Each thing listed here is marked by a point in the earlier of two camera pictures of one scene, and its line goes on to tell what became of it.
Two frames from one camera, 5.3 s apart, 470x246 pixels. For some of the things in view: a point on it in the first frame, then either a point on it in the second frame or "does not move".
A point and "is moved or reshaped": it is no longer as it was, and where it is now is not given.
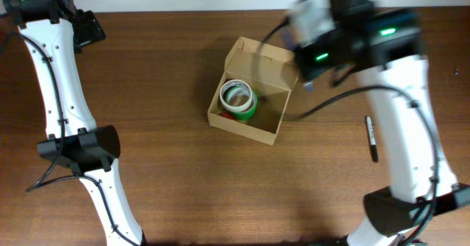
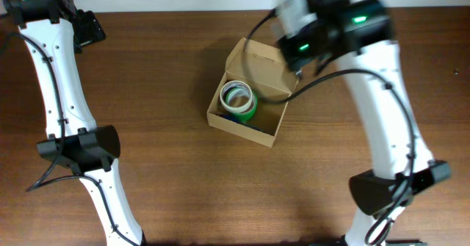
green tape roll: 247,114 does not move
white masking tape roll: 233,108 does not move
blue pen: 289,41 is moved or reshaped
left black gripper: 92,31 does not move
